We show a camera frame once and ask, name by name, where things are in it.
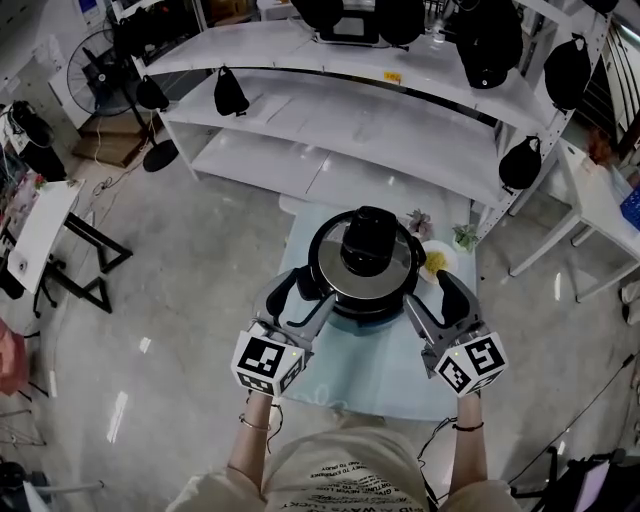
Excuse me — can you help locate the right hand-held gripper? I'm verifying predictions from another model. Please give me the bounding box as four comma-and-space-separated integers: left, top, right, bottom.
403, 269, 509, 399

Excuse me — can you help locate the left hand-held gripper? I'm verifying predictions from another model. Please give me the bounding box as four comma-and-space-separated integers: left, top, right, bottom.
230, 267, 336, 398

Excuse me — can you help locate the black steel pressure cooker lid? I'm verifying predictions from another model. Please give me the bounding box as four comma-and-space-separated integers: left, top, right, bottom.
307, 205, 427, 314

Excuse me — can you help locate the person's left forearm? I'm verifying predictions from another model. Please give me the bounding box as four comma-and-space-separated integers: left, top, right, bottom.
227, 392, 274, 494

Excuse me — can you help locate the person's right forearm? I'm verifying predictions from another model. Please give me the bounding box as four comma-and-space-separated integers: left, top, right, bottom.
449, 389, 489, 486

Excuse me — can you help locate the white plate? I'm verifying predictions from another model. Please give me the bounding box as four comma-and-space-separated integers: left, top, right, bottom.
418, 239, 459, 286

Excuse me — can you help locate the small green potted plant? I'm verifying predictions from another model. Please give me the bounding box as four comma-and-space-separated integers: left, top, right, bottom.
452, 223, 480, 254

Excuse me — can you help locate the table with light blue cloth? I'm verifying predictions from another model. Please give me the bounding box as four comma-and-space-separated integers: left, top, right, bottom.
277, 204, 484, 421

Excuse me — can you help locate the small pink succulent plant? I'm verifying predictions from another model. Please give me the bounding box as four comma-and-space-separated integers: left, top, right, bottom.
405, 208, 434, 237

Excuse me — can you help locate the white round stool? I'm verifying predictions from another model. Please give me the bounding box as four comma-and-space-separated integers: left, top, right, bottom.
277, 194, 314, 214

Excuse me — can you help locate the person's body in cream shirt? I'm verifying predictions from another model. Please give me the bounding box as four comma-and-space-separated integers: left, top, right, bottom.
169, 417, 511, 512

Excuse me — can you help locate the white side table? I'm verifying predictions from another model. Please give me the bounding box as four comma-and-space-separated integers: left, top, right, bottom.
509, 137, 640, 304

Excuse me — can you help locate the white shelving rack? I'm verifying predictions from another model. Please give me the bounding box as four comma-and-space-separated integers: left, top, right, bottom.
134, 0, 621, 241

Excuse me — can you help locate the blue plastic basket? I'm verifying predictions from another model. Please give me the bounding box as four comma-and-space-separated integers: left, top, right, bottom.
619, 187, 640, 236

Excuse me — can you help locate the black office chair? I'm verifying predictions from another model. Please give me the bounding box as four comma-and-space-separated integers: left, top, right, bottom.
509, 447, 640, 512

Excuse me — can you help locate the orange leafy decoration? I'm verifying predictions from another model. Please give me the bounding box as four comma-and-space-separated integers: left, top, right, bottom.
587, 127, 621, 169

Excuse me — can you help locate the brown wooden pallet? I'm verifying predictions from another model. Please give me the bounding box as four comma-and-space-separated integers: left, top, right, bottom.
72, 112, 161, 169

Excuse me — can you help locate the white desk with black legs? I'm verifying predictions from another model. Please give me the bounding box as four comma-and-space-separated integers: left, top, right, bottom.
5, 179, 134, 319

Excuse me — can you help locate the white and black shelf appliance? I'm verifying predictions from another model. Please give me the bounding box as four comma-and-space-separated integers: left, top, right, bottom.
314, 14, 381, 49

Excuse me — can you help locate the pink armchair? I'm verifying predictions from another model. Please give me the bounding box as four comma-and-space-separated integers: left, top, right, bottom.
0, 319, 30, 396

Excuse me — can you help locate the staircase with dark railing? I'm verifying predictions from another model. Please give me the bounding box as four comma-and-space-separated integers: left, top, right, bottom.
597, 22, 640, 151

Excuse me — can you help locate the thin metal bracelet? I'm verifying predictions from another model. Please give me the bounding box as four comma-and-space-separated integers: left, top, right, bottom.
238, 412, 274, 434

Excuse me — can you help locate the black pedestal fan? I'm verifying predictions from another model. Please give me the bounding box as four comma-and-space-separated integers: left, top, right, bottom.
66, 27, 179, 174

